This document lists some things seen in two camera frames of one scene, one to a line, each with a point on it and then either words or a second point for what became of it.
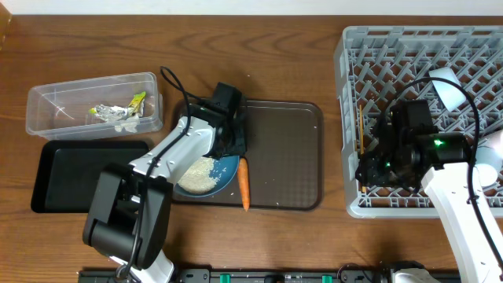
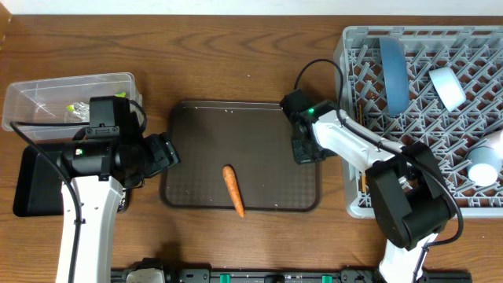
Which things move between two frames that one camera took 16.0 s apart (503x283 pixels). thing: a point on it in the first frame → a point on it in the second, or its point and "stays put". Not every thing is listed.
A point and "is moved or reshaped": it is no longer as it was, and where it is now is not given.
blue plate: (225, 170) → (395, 75)
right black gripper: (368, 172) → (302, 156)
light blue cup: (488, 164) stays put
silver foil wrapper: (111, 113) is moved or reshaped
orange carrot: (244, 178) → (233, 186)
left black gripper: (242, 147) → (166, 152)
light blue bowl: (451, 93) stays put
